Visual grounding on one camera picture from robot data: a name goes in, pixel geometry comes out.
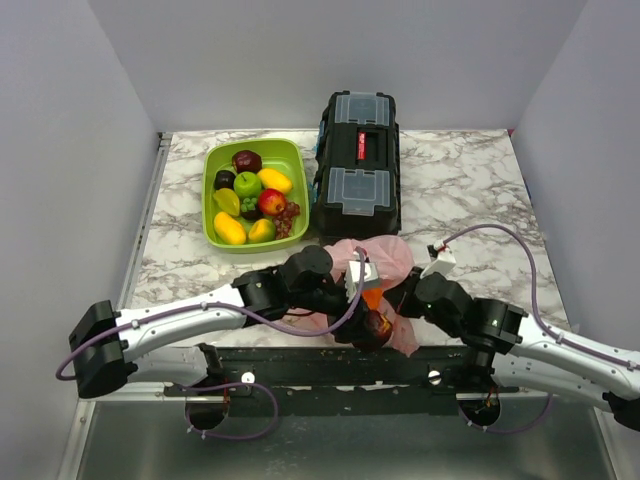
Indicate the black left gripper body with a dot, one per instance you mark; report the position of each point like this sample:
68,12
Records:
330,300

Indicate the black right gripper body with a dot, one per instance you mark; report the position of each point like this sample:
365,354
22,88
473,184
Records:
408,304

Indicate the orange fake tangerine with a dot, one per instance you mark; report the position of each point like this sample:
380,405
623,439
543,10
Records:
374,298

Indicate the pink plastic bag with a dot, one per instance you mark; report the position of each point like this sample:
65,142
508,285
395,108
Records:
394,261

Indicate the dark red striped fake apple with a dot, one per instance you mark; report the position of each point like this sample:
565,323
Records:
373,333

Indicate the red fake grape bunch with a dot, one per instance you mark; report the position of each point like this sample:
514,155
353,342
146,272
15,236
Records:
284,220

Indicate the red yellow fake apple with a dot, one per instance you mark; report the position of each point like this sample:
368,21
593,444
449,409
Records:
272,202

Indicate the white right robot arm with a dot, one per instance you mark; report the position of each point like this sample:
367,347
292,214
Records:
513,349

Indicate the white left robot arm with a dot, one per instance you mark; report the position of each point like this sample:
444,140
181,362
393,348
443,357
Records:
110,348

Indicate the yellow fake mango lower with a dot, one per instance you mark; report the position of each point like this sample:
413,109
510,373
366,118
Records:
228,229

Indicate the yellow fake mango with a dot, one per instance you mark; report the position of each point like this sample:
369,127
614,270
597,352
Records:
228,229
274,179

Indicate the fake mangosteen green top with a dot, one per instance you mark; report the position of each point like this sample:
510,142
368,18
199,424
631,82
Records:
249,209

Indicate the yellow fake mango upper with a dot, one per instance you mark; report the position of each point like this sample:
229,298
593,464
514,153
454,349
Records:
274,179

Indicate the yellow fake starfruit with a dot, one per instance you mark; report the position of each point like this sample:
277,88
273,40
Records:
228,201

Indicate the green fake apple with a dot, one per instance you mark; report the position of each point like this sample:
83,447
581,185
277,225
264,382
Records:
247,185

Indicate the dark purple fake plum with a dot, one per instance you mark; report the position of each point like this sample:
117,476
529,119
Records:
224,179

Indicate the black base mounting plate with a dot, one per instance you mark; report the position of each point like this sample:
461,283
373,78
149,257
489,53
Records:
332,381

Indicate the black plastic toolbox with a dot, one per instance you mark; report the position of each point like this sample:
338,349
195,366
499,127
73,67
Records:
357,181

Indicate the green plastic tray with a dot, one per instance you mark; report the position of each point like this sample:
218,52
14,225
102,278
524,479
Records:
280,154

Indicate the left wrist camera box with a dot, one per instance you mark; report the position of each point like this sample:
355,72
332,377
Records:
360,275

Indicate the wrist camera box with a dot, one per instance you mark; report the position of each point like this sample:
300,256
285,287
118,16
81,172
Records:
360,275
442,260

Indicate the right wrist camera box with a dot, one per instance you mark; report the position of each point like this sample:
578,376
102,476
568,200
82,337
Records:
442,260

